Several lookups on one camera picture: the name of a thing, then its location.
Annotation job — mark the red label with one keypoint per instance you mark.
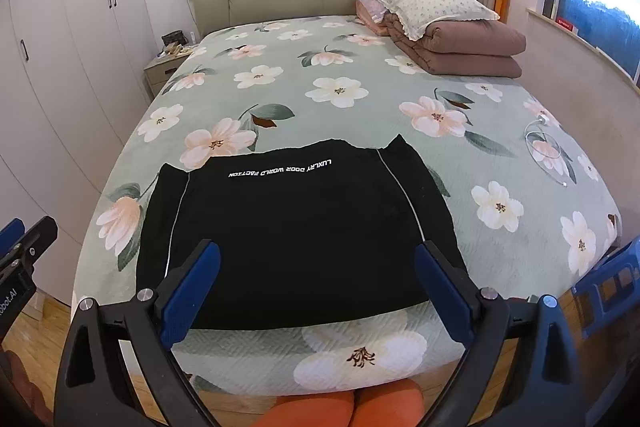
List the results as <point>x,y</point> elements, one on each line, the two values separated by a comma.
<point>565,23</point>

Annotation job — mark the pink floral pillow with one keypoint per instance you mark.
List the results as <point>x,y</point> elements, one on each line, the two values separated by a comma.
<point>367,7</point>

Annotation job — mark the small black box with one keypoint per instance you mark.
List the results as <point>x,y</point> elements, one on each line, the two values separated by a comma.
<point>173,38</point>

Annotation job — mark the white dotted pillow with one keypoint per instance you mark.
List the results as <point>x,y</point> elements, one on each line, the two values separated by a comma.
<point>430,4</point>

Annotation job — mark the brown folded quilt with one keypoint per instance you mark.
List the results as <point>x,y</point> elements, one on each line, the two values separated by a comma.
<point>465,47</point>

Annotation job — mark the blue plastic stool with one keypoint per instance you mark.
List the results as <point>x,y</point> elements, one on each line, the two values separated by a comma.
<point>610,267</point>

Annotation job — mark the beige trinkets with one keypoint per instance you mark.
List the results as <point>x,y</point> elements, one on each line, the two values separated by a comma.
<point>175,50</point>

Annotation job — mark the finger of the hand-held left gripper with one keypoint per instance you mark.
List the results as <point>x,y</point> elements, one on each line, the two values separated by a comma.
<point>32,239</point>
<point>10,231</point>

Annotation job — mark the black sweatshirt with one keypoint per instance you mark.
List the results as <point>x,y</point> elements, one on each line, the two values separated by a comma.
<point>300,232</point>

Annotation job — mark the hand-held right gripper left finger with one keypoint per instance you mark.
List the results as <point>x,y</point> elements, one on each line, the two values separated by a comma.
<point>192,292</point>

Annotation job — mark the white wardrobe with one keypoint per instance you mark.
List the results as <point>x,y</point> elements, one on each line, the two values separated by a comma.
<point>75,57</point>

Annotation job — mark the green floral bed blanket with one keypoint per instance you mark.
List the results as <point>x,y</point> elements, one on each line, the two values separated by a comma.
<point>380,72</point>

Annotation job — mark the beige nightstand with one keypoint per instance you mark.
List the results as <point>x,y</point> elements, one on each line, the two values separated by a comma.
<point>160,72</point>

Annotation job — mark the person's orange pants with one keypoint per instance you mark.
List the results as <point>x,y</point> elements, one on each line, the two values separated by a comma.
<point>350,407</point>

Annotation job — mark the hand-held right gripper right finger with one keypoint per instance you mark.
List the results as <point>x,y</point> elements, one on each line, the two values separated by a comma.
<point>442,289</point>

